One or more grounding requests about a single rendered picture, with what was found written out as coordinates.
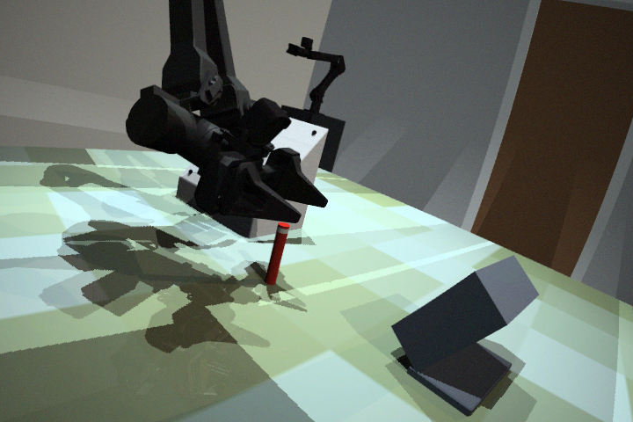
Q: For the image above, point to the red peg with white band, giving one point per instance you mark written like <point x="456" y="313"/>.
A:
<point x="277" y="250"/>

